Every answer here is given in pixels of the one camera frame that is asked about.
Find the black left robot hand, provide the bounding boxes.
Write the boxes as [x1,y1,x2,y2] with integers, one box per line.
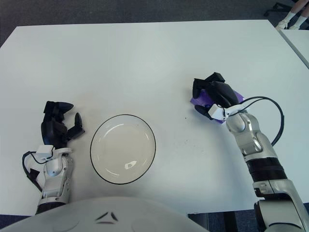
[40,101,86,149]

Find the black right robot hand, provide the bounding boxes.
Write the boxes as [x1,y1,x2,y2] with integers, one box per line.
[192,72,241,120]

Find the purple tissue paper pack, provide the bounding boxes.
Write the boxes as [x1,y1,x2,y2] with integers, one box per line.
[189,88,246,125]

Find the white plate with black rim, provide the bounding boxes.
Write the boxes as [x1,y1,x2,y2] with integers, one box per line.
[90,114,157,185]

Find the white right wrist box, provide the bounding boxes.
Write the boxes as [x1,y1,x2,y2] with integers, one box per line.
[208,103,229,120]

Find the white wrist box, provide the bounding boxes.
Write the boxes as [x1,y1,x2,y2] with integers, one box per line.
[36,144,54,160]
[208,103,229,120]

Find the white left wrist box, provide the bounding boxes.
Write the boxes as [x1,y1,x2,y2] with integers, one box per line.
[36,144,54,160]

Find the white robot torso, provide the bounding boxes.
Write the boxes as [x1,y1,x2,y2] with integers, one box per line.
[0,196,213,232]

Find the white side table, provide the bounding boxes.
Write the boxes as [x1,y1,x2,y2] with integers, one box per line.
[279,29,309,70]

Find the black office chair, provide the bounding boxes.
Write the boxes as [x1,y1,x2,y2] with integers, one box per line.
[264,0,294,17]

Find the black table leg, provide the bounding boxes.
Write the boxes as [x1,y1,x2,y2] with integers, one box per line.
[223,212,236,232]

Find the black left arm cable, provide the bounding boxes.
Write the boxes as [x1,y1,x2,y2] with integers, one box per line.
[22,151,44,193]

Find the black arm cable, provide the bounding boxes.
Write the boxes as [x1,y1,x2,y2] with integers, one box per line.
[238,96,284,147]
[22,151,44,193]

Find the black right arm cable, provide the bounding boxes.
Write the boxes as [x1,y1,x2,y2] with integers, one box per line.
[238,96,284,147]

